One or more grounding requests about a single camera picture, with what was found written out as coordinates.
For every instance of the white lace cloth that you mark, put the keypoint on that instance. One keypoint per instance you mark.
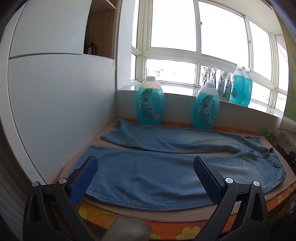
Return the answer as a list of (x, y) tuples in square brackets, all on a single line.
[(288, 139)]

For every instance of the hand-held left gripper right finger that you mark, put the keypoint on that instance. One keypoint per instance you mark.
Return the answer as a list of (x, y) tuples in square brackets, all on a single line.
[(205, 178)]

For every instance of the blue denim pants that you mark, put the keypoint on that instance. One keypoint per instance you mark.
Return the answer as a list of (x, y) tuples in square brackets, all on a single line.
[(150, 176)]

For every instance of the dark thermos flask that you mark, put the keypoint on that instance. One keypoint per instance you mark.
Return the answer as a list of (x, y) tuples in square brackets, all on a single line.
[(90, 49)]

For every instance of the blue detergent bottle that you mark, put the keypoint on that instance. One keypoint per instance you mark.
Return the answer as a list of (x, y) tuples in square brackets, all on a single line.
[(237, 88), (248, 90), (205, 109), (150, 104)]

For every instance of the yellow green wall poster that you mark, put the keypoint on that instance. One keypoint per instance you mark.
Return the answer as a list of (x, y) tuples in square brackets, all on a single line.
[(291, 81)]

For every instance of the white cabinet with wooden shelf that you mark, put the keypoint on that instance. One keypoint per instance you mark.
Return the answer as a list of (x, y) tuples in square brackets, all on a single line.
[(57, 92)]

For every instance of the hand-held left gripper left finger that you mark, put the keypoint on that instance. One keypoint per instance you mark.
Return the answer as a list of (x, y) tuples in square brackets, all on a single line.
[(85, 178)]

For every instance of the beige towel mat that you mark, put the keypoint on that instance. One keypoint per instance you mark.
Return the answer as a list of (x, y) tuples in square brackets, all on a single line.
[(161, 214)]

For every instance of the orange floral tablecloth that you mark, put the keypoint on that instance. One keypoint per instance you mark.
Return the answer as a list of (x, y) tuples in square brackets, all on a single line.
[(97, 215)]

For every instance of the white window frame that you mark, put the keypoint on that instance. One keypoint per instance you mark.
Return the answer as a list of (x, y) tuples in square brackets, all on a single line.
[(198, 58)]

